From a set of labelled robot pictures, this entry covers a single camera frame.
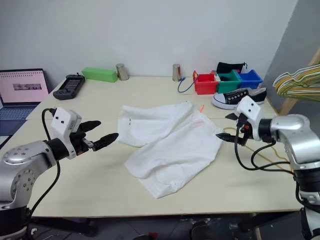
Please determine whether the green plastic bin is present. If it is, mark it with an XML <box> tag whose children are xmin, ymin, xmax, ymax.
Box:
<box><xmin>212</xmin><ymin>69</ymin><xmax>242</xmax><ymax>95</ymax></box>

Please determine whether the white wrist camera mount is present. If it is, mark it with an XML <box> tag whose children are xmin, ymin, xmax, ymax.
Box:
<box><xmin>236</xmin><ymin>95</ymin><xmax>262</xmax><ymax>141</ymax></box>
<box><xmin>51</xmin><ymin>107</ymin><xmax>83</xmax><ymax>160</ymax></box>

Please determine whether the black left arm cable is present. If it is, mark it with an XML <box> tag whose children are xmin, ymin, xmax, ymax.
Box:
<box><xmin>27</xmin><ymin>107</ymin><xmax>61</xmax><ymax>217</ymax></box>

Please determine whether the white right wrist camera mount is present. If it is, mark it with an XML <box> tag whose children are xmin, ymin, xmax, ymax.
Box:
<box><xmin>236</xmin><ymin>95</ymin><xmax>262</xmax><ymax>141</ymax></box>

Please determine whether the red plastic bin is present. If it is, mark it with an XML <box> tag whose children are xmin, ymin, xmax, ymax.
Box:
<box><xmin>192</xmin><ymin>70</ymin><xmax>219</xmax><ymax>96</ymax></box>

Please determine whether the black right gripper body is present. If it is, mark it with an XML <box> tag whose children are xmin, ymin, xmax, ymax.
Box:
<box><xmin>234</xmin><ymin>114</ymin><xmax>251</xmax><ymax>146</ymax></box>

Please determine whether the green rectangular box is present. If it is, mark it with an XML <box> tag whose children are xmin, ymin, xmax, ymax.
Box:
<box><xmin>81</xmin><ymin>66</ymin><xmax>119</xmax><ymax>83</ymax></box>

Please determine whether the white cloth garment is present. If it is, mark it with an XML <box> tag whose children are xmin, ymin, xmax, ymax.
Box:
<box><xmin>116</xmin><ymin>101</ymin><xmax>225</xmax><ymax>200</ymax></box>

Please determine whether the blue cable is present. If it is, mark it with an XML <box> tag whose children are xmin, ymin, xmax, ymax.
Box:
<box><xmin>177</xmin><ymin>77</ymin><xmax>196</xmax><ymax>95</ymax></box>

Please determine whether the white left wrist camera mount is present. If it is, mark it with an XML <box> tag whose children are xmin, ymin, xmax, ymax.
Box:
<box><xmin>51</xmin><ymin>107</ymin><xmax>83</xmax><ymax>160</ymax></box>

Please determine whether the black drawstring pouch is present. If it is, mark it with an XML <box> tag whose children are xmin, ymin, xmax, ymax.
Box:
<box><xmin>216</xmin><ymin>61</ymin><xmax>249</xmax><ymax>75</ymax></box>

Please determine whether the blue plastic bin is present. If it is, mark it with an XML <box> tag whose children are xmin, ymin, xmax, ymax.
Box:
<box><xmin>236</xmin><ymin>69</ymin><xmax>264</xmax><ymax>90</ymax></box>

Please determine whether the wide metal cup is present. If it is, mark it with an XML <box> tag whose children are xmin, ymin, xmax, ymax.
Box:
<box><xmin>115</xmin><ymin>63</ymin><xmax>130</xmax><ymax>81</ymax></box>

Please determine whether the black white canvas sneaker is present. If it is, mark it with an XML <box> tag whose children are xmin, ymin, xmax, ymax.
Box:
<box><xmin>211</xmin><ymin>87</ymin><xmax>268</xmax><ymax>110</ymax></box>

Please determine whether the wooden clothes rack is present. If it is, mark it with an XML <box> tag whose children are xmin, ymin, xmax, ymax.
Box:
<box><xmin>279</xmin><ymin>48</ymin><xmax>320</xmax><ymax>117</ymax></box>

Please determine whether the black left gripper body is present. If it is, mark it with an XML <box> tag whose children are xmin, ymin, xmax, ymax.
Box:
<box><xmin>69</xmin><ymin>123</ymin><xmax>97</xmax><ymax>156</ymax></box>

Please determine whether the light wooden table leg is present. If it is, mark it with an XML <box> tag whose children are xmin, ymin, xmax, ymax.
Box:
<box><xmin>251</xmin><ymin>212</ymin><xmax>264</xmax><ymax>240</ymax></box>

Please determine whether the white wire hanger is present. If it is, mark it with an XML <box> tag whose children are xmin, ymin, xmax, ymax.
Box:
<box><xmin>272</xmin><ymin>63</ymin><xmax>320</xmax><ymax>101</ymax></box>

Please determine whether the black handheld controller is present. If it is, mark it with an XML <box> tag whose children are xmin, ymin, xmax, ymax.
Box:
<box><xmin>52</xmin><ymin>72</ymin><xmax>86</xmax><ymax>101</ymax></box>

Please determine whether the slim metal cup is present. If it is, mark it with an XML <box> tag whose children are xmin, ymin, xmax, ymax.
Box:
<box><xmin>172</xmin><ymin>63</ymin><xmax>183</xmax><ymax>82</ymax></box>

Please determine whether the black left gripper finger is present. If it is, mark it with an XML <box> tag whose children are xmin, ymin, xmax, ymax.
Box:
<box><xmin>80</xmin><ymin>120</ymin><xmax>102</xmax><ymax>133</ymax></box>
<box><xmin>93</xmin><ymin>132</ymin><xmax>120</xmax><ymax>151</ymax></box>

